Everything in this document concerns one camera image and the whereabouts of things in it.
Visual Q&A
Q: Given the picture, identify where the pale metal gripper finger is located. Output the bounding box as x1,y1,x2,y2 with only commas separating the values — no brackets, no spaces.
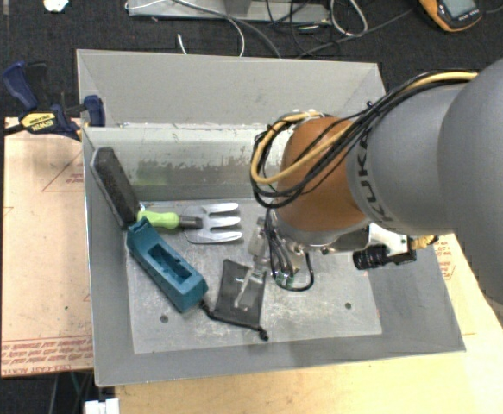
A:
232,273,252,309
246,267,267,308

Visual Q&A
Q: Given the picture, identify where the grey metal bin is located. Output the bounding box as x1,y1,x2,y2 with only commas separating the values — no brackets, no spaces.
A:
76,48,467,387

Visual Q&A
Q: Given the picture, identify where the teal hollow plastic case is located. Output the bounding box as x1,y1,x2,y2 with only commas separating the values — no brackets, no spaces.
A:
125,216,210,314

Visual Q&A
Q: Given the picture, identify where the black flat block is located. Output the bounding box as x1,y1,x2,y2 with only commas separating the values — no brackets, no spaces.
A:
90,146,142,230

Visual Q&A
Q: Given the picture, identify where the brown cardboard board red print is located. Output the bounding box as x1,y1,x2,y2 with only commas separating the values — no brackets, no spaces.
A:
0,116,479,379

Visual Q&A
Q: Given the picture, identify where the grey drawstring pouch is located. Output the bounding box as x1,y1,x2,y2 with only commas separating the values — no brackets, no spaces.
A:
198,259,270,342

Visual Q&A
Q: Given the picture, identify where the green-handled metal garden fork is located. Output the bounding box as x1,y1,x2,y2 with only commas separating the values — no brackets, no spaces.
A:
137,202,244,245

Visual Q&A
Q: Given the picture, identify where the black cylinder on white bracket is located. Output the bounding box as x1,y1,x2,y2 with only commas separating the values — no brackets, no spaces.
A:
352,222,418,272

